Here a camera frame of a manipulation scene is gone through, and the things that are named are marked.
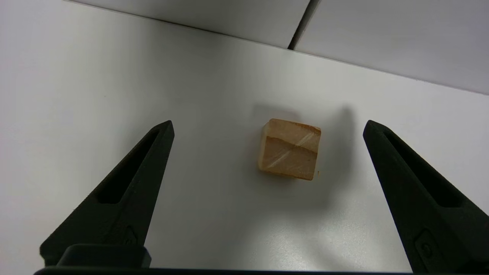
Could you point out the small wooden cube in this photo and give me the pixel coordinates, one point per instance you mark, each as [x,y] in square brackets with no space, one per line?
[290,149]

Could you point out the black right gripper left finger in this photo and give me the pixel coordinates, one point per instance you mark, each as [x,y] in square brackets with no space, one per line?
[121,202]

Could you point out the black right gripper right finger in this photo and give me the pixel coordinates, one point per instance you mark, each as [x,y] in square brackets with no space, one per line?
[428,202]

